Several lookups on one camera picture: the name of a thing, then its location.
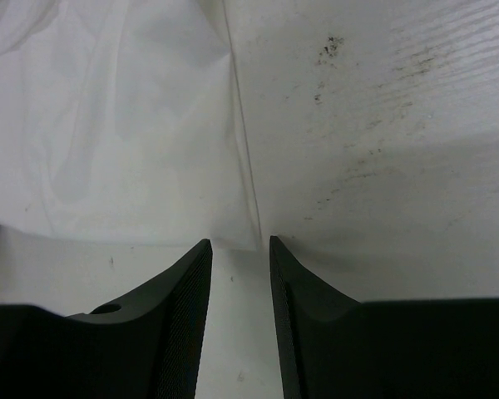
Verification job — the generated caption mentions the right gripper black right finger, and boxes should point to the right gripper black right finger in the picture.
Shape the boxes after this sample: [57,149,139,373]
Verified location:
[269,236,362,398]

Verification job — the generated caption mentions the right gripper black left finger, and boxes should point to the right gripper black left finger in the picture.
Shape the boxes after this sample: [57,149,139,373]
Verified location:
[67,239,212,398]

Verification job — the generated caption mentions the white tank top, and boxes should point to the white tank top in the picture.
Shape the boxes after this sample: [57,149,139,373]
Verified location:
[0,1,260,250]

